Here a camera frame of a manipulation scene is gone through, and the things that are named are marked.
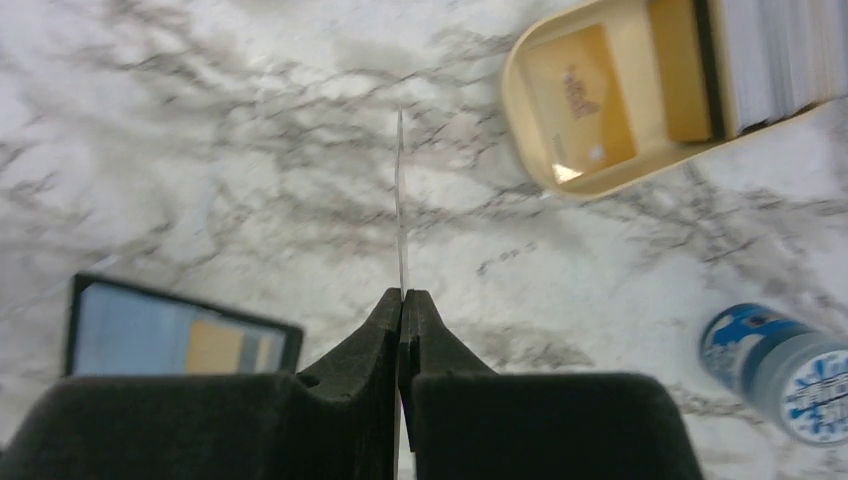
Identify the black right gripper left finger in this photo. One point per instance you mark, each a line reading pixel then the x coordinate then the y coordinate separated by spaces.
pixel 336 419

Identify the gold card in tray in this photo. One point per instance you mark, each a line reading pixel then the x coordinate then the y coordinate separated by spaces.
pixel 577 99

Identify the white credit card stack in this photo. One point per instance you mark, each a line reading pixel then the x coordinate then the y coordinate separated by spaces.
pixel 778 58

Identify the gold credit card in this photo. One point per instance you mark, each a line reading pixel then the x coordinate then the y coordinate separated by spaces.
pixel 214 347
pixel 399 197

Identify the black leather card holder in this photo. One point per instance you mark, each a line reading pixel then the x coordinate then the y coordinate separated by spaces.
pixel 120 328

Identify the beige oval card tray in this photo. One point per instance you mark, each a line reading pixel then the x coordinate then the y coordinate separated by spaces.
pixel 666 60

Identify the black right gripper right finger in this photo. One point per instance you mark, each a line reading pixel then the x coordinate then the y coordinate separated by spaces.
pixel 466 421

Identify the blue patterned round tin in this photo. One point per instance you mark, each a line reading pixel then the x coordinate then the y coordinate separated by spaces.
pixel 793 374

